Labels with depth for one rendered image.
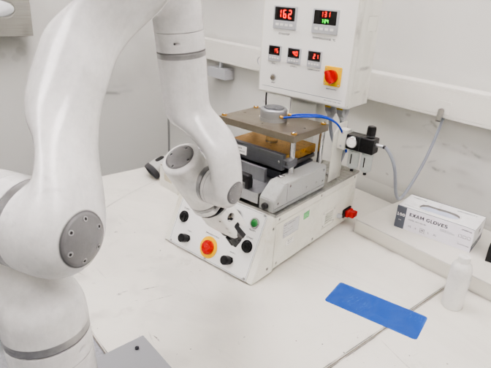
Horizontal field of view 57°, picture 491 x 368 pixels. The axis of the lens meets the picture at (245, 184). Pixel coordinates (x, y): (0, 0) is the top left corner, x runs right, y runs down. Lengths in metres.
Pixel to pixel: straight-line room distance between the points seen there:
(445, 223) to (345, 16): 0.66
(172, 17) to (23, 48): 1.80
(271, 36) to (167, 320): 0.89
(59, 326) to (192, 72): 0.47
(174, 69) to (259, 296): 0.61
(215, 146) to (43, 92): 0.34
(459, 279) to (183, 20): 0.86
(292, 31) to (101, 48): 0.87
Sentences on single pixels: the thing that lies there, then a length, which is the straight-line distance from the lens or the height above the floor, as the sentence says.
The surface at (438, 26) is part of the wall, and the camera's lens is 1.65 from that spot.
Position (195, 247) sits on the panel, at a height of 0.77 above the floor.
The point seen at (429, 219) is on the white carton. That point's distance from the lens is 1.47.
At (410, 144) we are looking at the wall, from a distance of 1.72.
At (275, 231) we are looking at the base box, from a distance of 1.20.
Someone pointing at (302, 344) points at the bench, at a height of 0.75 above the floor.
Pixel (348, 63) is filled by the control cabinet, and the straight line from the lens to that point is 1.34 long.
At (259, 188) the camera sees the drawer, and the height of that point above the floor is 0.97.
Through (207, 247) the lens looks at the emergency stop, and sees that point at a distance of 1.28.
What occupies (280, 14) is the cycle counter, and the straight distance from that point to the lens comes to 1.45.
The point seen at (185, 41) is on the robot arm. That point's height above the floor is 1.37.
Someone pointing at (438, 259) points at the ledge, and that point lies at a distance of 1.39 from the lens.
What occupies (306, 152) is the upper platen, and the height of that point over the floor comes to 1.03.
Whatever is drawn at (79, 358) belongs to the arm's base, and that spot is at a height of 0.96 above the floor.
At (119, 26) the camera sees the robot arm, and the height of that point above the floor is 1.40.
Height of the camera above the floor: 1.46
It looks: 23 degrees down
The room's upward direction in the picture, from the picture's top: 3 degrees clockwise
